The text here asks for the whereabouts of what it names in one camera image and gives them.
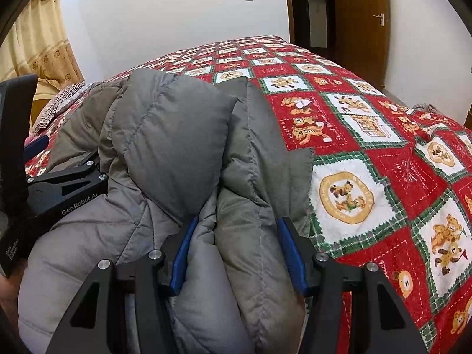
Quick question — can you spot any red bear-print bed sheet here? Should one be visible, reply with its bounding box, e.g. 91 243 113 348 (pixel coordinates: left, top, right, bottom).
24 35 472 354

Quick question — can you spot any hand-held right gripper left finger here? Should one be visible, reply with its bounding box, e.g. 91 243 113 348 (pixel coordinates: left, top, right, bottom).
46 216 200 354

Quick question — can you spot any beige patterned curtain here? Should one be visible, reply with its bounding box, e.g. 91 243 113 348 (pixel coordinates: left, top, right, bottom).
0 0 85 93

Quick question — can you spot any striped pillow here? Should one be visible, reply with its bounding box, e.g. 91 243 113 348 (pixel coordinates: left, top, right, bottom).
31 82 96 133

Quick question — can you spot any brown wooden door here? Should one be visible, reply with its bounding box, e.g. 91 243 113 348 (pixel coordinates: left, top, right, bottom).
332 0 391 61

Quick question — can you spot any grey puffer jacket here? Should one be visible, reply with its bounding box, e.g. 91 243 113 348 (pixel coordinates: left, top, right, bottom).
17 68 316 354

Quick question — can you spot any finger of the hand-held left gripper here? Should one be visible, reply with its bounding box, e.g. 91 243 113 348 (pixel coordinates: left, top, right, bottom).
27 160 110 225
24 135 51 165

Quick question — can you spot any dark wooden door frame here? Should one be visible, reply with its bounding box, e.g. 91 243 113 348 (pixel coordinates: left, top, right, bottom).
283 0 336 50

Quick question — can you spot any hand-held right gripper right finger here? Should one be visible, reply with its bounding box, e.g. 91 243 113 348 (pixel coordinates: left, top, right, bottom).
276 217 430 354

